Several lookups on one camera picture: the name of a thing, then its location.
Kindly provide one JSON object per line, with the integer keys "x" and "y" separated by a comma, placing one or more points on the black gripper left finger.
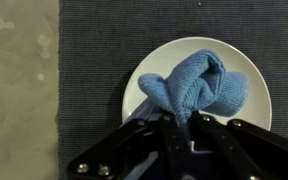
{"x": 140, "y": 150}

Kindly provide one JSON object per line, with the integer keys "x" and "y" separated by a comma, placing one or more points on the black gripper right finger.
{"x": 249, "y": 152}

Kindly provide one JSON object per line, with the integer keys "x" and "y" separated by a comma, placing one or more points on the blue microfiber towel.
{"x": 199, "y": 82}

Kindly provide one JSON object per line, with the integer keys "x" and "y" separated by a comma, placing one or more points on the white round plate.
{"x": 257, "y": 108}

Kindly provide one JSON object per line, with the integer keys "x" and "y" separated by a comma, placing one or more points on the dark blue placemat under plate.
{"x": 102, "y": 41}

